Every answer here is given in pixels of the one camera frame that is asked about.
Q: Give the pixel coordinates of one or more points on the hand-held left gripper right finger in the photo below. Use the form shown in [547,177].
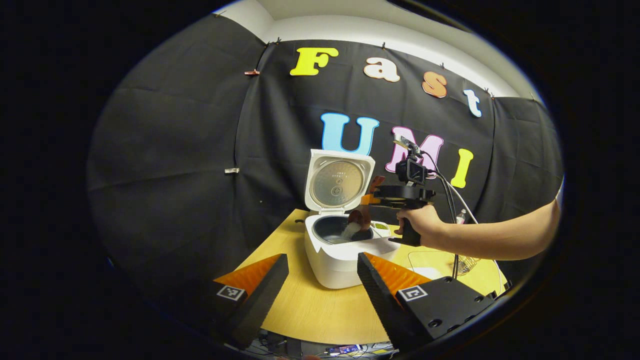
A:
[382,310]

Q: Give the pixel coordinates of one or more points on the black backdrop cloth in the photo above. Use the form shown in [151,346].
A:
[175,175]

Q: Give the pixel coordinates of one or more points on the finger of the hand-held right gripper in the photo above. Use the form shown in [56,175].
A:
[369,199]

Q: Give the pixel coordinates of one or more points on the clear bottle pink label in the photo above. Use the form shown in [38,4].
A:
[461,217]

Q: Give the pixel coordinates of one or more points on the clear glass bowl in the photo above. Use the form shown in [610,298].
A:
[435,260]

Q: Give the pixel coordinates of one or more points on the white rice cooker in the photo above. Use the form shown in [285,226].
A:
[335,270]

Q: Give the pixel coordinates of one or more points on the pink clothes peg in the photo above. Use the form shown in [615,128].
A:
[252,72]

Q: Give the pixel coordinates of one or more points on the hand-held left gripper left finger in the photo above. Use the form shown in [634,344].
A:
[260,305]

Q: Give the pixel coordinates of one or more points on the smartphone with lit screen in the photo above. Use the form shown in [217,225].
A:
[344,349]

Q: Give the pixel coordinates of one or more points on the white divided grain dish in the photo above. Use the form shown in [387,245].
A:
[382,226]

